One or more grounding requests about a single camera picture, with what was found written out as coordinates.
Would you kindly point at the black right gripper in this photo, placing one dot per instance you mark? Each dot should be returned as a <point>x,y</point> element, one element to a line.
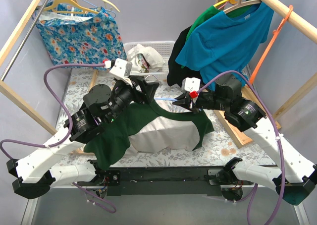
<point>192,103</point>

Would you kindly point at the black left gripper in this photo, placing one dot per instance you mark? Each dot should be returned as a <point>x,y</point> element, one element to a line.
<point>136,90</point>

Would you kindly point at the light blue hanger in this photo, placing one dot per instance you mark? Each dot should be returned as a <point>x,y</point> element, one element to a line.
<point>151,79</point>

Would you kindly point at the white floral print t-shirt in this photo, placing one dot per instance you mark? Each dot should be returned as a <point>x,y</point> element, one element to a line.
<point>144,59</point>

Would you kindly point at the green and grey raglan shirt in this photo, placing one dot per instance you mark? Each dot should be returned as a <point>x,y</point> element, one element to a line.
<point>148,129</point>

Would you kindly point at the orange plastic hanger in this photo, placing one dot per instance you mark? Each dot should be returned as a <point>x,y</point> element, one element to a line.
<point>276,32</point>

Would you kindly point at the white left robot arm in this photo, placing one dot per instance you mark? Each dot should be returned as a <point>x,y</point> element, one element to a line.
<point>37,173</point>

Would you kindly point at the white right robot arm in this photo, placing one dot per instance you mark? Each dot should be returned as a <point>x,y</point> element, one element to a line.
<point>294,177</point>

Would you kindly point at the black t-shirt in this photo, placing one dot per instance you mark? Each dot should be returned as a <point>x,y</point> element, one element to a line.
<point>176,73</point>

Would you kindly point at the blue t-shirt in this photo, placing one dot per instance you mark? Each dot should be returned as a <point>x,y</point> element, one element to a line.
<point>225,43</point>

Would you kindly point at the bright green t-shirt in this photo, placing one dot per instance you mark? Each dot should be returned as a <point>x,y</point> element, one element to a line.
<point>210,12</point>

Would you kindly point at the yellow right hanger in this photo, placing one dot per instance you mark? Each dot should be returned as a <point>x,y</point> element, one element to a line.
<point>223,2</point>

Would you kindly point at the beige wooden hanger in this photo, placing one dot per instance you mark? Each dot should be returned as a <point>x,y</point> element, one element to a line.
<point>240,4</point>

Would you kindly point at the yellow plastic hanger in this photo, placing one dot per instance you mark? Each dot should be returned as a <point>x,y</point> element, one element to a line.
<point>72,3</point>

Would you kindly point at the white perforated plastic basket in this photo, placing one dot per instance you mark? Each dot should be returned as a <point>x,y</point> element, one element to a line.
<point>162,47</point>

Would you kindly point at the floral patterned table mat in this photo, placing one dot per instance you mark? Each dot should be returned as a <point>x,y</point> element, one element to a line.
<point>217,149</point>

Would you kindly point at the right wooden rack base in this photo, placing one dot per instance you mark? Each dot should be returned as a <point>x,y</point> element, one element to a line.
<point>239,138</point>

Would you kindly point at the blue floral garment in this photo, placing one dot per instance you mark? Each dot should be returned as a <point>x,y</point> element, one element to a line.
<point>72,37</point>

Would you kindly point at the metal rod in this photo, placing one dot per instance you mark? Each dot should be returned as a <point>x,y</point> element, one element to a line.
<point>16,34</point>

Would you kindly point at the left wooden clothes rack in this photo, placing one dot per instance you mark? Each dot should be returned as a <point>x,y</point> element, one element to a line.
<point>26,79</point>

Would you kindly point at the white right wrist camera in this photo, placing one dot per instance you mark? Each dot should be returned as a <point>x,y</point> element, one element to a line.
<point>191,85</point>

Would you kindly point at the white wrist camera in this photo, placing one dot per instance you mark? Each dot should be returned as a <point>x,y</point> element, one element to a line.
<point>120,69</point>
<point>191,85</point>

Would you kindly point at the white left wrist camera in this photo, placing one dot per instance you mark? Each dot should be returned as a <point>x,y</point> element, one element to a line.
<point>120,69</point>

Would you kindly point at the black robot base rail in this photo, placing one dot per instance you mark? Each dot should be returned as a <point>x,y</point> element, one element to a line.
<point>161,181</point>

